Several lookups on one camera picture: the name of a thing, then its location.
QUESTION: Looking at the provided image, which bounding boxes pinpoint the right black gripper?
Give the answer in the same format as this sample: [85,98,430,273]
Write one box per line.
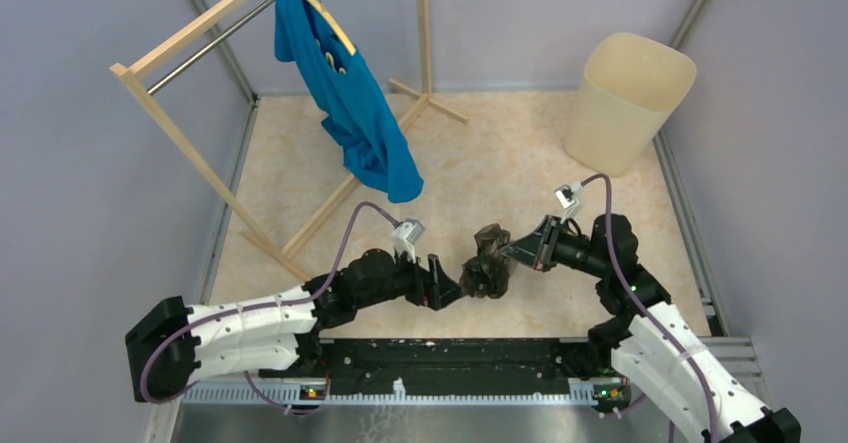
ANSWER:
[499,214,609,279]

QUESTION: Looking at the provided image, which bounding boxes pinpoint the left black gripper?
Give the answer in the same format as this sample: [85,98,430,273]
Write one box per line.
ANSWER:
[356,244,466,311]

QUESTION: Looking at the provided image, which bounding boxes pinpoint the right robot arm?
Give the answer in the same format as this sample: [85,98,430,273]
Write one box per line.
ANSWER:
[499,214,801,442]

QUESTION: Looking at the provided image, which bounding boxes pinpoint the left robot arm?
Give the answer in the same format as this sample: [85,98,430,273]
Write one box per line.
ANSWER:
[125,249,464,404]

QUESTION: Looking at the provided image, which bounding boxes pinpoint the cream plastic trash bin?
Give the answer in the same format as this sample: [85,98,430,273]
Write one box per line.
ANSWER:
[563,32,698,177]

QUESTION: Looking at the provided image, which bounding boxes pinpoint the blue t-shirt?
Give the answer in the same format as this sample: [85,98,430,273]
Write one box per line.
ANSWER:
[274,0,424,203]

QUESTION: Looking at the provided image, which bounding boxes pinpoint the wooden clothes hanger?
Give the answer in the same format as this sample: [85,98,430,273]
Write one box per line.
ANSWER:
[305,0,357,56]

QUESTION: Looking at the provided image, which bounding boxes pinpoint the wooden clothes rack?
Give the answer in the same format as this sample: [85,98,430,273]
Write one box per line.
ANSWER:
[109,0,469,282]

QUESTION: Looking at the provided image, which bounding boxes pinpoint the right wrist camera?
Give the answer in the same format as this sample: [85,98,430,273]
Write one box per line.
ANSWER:
[555,181,584,222]

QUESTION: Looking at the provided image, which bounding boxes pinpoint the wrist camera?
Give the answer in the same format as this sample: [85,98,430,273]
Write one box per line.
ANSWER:
[555,181,584,222]
[391,219,426,263]

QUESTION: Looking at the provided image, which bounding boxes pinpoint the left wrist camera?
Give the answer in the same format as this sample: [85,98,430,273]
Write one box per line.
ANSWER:
[391,219,426,263]

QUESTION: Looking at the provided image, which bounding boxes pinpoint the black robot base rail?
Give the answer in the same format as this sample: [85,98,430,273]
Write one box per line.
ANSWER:
[258,338,634,401]

